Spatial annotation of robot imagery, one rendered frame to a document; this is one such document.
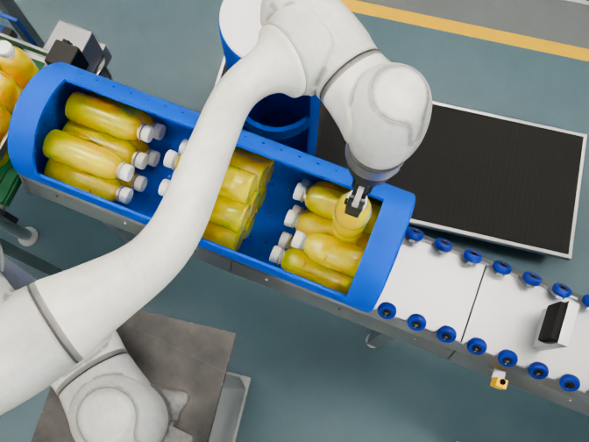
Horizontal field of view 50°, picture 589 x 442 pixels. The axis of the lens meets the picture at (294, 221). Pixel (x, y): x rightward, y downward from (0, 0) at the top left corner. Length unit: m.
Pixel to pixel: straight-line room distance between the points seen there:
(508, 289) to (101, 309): 1.16
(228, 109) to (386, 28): 2.19
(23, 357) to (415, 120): 0.50
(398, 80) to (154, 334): 0.93
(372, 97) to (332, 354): 1.80
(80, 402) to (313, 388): 1.37
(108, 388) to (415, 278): 0.78
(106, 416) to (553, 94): 2.32
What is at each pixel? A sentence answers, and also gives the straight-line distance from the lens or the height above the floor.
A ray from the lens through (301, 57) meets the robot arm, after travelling 0.82.
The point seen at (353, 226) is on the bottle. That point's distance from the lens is 1.22.
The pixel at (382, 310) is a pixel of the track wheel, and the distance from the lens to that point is 1.52.
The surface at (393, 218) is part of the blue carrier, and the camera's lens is 1.30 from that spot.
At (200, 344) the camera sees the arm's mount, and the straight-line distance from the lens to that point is 1.48.
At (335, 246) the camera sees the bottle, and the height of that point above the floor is 1.15.
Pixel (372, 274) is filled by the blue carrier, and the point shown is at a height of 1.21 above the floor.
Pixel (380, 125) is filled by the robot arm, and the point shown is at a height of 1.78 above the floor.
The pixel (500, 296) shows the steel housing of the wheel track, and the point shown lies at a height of 0.93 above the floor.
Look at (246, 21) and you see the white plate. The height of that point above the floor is 1.04.
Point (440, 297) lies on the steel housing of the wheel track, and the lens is 1.60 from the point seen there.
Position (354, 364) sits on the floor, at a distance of 2.48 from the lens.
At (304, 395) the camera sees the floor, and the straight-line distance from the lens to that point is 2.47.
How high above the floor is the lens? 2.47
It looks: 75 degrees down
